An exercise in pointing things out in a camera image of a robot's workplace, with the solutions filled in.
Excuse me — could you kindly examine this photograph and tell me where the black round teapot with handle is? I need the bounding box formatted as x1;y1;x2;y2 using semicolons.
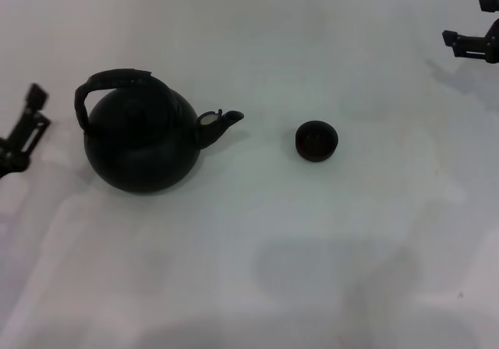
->
73;67;246;194

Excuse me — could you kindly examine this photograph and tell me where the small dark brown teacup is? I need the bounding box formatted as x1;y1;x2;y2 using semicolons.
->
295;119;339;164

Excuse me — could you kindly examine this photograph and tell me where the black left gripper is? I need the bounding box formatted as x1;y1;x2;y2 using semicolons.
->
0;83;52;179

